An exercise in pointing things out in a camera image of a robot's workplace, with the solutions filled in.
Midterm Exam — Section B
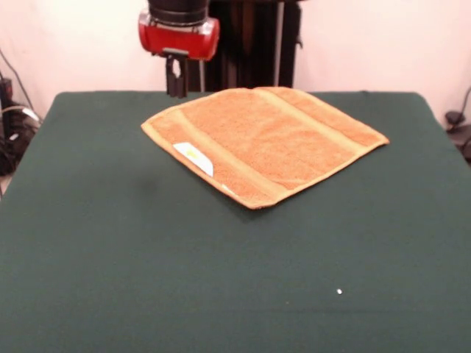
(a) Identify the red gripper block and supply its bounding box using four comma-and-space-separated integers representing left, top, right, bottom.
138, 10, 222, 99

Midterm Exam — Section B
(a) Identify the orange terry towel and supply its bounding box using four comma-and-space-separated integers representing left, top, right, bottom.
141, 86, 390, 210

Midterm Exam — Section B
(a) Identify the dark green table cloth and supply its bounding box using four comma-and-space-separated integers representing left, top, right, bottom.
0, 90, 471, 353

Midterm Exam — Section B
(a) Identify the black floor device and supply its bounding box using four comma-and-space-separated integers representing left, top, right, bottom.
444, 86, 471, 163

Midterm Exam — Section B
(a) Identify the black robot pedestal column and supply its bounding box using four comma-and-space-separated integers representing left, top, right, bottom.
187, 0, 305, 93

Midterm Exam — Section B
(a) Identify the black cable bundle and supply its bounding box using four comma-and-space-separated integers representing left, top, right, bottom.
0, 49, 43, 177

